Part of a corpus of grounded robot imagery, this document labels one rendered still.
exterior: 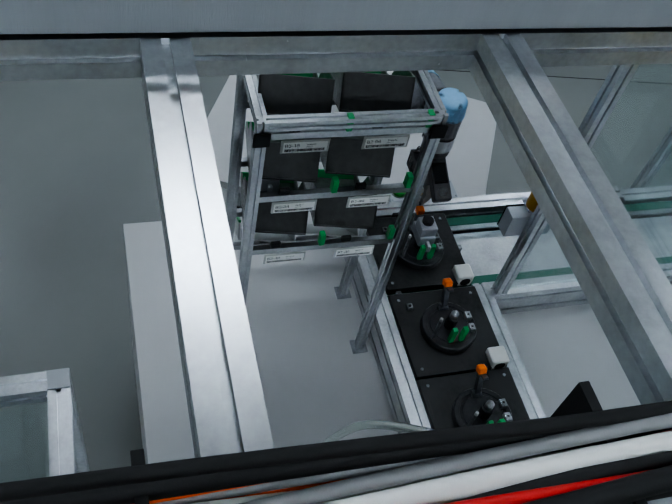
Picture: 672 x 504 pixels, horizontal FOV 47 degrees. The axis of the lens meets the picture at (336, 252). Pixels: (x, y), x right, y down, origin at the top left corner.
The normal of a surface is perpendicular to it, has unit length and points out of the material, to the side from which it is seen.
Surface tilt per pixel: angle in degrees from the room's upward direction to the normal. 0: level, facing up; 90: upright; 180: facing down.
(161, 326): 0
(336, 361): 0
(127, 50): 90
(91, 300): 0
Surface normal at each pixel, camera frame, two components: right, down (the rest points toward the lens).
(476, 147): 0.16, -0.62
